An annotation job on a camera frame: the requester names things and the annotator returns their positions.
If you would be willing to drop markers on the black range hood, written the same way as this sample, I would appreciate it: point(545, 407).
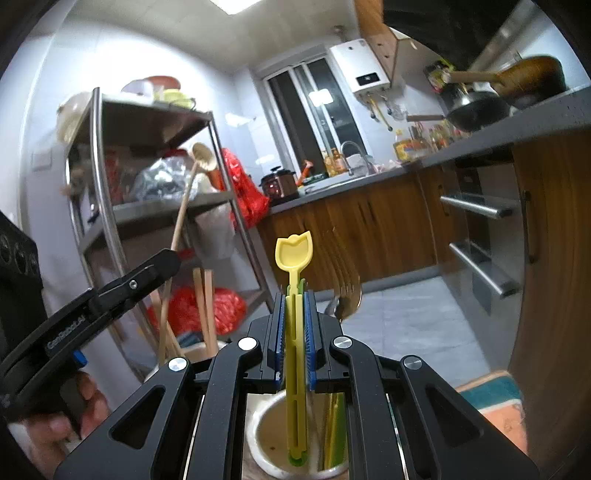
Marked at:
point(452, 27)

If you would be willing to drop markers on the wooden kitchen cabinet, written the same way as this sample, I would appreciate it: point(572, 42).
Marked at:
point(369, 221)

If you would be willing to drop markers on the metal sink faucet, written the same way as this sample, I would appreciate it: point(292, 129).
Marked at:
point(355, 146)

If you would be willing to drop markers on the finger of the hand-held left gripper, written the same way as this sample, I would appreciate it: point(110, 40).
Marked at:
point(152, 272)

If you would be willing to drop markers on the black wok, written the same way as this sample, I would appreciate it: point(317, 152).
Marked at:
point(475, 110)

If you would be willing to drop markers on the yellow cooking oil bottle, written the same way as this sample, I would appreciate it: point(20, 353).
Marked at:
point(404, 146)

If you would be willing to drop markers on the dark red rice cooker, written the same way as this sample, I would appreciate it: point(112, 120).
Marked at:
point(277, 184)

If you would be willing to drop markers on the metal storage rack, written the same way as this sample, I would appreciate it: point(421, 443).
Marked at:
point(99, 184)

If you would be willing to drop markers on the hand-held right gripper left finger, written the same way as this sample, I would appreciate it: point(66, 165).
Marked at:
point(278, 341)

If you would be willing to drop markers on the white bowl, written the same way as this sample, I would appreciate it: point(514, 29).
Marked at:
point(138, 87)

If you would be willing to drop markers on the long wooden ladle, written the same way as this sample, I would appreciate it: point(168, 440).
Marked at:
point(184, 217)

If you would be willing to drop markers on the printed teal-bordered cloth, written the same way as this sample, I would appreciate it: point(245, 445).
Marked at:
point(498, 401)

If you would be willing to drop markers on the golden metal fork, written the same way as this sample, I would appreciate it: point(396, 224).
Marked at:
point(345, 281)

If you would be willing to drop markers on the white wall socket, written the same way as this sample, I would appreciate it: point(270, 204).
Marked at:
point(41, 159)

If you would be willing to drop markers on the brown frying pan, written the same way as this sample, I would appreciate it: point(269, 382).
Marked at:
point(531, 76)

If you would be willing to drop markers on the grey kitchen countertop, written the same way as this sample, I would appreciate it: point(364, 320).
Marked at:
point(461, 150)

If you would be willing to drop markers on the yellow-green bowl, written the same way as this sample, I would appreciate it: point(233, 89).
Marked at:
point(175, 98)

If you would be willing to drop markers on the ceiling light panel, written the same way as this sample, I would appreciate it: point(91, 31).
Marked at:
point(235, 3)

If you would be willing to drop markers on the white wall water heater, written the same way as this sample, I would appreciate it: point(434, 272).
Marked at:
point(360, 69)

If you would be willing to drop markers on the red plastic bag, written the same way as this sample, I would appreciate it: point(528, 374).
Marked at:
point(203, 309)
point(244, 189)

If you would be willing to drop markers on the person's left hand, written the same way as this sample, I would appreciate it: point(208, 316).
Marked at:
point(46, 443)

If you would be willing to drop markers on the white floral ceramic utensil holder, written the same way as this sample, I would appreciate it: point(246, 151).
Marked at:
point(265, 438)

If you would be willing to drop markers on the wooden chopstick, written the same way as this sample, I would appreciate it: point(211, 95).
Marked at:
point(210, 314)
point(199, 309)
point(175, 344)

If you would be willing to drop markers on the wooden wall cabinet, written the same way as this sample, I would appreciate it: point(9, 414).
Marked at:
point(378, 32)

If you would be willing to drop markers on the sliding glass window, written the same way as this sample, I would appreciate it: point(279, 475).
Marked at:
point(314, 115)

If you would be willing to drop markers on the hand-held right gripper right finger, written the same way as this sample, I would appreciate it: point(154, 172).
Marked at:
point(310, 341)

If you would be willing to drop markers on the yellow tulip-shaped plastic clip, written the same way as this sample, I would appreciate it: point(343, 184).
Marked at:
point(293, 258)

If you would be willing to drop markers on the clear plastic bag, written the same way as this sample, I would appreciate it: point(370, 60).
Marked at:
point(161, 180)

